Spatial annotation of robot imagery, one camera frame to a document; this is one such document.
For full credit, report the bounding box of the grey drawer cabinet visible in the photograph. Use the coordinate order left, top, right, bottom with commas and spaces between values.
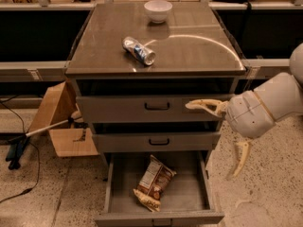
65, 1, 248, 227

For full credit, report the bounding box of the brown chip bag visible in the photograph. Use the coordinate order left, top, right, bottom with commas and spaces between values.
134, 155, 176, 212

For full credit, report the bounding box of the grey bottom drawer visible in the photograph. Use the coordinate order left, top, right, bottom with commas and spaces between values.
95, 151, 224, 227

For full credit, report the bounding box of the grey middle drawer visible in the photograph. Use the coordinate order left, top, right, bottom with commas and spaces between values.
92, 131, 221, 152

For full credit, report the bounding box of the grey top drawer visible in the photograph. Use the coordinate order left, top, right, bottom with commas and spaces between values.
77, 94, 233, 123

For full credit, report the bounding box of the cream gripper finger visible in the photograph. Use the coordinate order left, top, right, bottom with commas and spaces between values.
232, 141, 251, 177
186, 99, 228, 117

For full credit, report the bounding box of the open cardboard box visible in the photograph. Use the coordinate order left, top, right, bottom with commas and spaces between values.
28, 81, 98, 157

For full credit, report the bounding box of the reacher grabber tool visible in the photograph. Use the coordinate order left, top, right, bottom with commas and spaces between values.
5, 111, 83, 170

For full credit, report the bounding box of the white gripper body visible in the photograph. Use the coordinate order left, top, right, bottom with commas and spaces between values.
225, 91, 276, 138

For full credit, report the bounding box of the white ceramic bowl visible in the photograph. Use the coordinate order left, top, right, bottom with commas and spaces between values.
144, 0, 172, 24

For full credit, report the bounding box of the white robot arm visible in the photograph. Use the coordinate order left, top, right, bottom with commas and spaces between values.
186, 44, 303, 177

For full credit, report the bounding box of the grey drawer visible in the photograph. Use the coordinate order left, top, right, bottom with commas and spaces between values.
95, 151, 224, 227
92, 131, 221, 152
77, 94, 233, 123

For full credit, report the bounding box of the crushed silver blue can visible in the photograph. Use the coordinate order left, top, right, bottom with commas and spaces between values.
122, 37, 155, 66

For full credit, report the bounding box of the black floor cable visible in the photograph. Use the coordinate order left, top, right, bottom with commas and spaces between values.
0, 95, 42, 204

